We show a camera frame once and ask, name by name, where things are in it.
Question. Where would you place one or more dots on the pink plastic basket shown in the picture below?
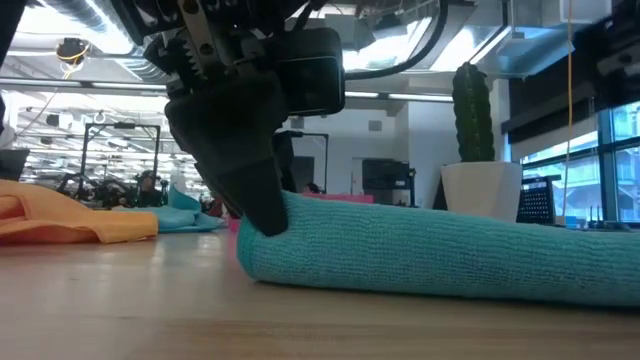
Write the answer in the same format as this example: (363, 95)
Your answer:
(345, 198)

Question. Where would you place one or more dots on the white hexagonal plant pot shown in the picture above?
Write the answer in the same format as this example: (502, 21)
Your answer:
(480, 190)

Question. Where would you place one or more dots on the black cabinet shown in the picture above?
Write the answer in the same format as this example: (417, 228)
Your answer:
(385, 175)

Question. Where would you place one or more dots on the long ceiling light strip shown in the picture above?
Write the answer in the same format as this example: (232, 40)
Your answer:
(400, 96)

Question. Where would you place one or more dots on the dark monitor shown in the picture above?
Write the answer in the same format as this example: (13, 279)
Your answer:
(12, 165)

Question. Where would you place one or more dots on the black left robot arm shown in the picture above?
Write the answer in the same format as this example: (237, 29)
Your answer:
(7, 20)

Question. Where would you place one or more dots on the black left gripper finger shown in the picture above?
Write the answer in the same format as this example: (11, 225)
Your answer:
(235, 150)
(285, 160)

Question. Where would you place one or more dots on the person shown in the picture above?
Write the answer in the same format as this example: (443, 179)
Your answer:
(147, 187)
(312, 188)

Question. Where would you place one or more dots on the blue microfiber towel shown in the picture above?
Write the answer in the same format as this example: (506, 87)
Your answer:
(185, 215)
(425, 250)

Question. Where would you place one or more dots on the dark door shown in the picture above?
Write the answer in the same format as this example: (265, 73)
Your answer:
(305, 172)

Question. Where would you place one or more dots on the black mesh chair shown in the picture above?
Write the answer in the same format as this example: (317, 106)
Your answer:
(537, 200)

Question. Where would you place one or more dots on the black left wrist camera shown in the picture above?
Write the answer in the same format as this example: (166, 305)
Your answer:
(312, 72)

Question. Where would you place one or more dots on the orange microfiber towel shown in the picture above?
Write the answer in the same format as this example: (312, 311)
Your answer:
(65, 220)

